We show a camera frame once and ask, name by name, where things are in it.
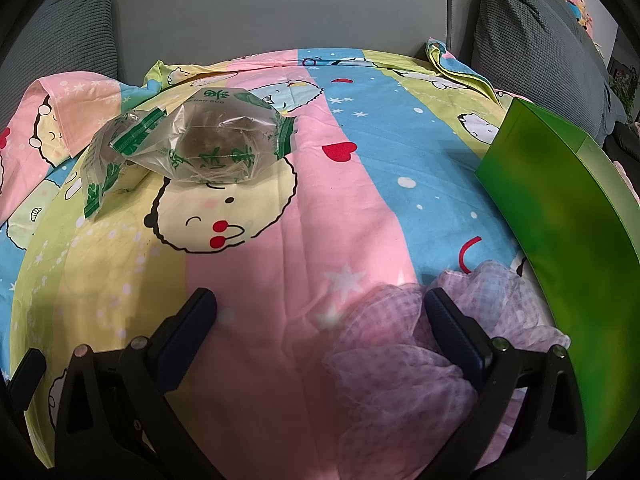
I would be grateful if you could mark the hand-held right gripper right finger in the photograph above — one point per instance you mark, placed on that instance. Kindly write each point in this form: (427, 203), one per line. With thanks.
(457, 335)

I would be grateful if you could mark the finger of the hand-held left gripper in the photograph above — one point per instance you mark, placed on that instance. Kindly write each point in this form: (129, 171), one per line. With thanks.
(27, 377)

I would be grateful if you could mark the potted green plants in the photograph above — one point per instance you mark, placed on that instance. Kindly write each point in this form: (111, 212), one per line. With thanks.
(622, 85)

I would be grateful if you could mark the grey sofa cushion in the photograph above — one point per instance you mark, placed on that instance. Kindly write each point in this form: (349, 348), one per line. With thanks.
(65, 25)
(540, 45)

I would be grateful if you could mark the pink checkered mesh cloth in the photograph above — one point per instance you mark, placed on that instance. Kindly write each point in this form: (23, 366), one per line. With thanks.
(390, 375)

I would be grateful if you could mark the pink fluffy item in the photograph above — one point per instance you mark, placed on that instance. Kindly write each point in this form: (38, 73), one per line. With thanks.
(626, 172)

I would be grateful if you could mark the green cardboard box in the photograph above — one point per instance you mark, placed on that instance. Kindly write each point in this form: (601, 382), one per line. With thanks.
(575, 260)

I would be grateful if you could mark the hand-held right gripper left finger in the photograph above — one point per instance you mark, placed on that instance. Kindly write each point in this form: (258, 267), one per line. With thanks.
(185, 330)

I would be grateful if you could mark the grey sofa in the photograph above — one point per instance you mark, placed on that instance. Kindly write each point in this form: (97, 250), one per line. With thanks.
(280, 5)

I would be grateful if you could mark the clear green-printed plastic packet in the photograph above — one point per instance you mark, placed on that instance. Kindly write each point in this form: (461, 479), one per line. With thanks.
(107, 160)
(220, 135)

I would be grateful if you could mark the cartoon printed blanket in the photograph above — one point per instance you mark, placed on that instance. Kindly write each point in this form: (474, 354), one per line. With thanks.
(280, 240)

